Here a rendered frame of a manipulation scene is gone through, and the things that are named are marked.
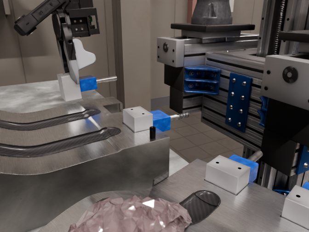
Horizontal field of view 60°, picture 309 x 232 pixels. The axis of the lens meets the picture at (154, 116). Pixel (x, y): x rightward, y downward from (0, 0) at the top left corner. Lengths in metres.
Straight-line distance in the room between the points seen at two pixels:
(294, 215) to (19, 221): 0.35
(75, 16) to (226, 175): 0.42
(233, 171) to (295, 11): 0.62
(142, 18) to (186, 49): 1.81
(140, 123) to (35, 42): 2.31
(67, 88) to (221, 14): 0.62
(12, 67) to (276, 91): 2.39
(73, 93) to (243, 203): 0.41
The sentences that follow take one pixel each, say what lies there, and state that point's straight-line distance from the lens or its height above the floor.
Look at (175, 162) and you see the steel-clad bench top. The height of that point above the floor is 0.80.
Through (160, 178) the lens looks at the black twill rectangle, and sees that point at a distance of 0.39.
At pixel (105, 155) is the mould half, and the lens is 0.40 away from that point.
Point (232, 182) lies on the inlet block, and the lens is 0.38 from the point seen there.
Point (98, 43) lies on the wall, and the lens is 2.82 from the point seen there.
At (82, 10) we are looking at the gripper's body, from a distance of 0.60.
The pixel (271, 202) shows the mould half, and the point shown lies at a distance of 0.39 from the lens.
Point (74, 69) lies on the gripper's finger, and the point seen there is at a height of 0.97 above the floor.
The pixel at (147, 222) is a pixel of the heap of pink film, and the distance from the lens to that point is 0.25.
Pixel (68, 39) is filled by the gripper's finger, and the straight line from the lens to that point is 0.57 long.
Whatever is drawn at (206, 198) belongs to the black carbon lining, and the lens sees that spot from 0.38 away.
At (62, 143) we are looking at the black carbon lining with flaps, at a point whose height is 0.88.
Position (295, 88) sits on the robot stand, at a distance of 0.61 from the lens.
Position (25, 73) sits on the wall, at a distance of 2.74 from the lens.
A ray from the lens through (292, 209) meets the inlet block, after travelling 0.36.
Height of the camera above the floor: 1.08
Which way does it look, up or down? 21 degrees down
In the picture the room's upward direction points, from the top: straight up
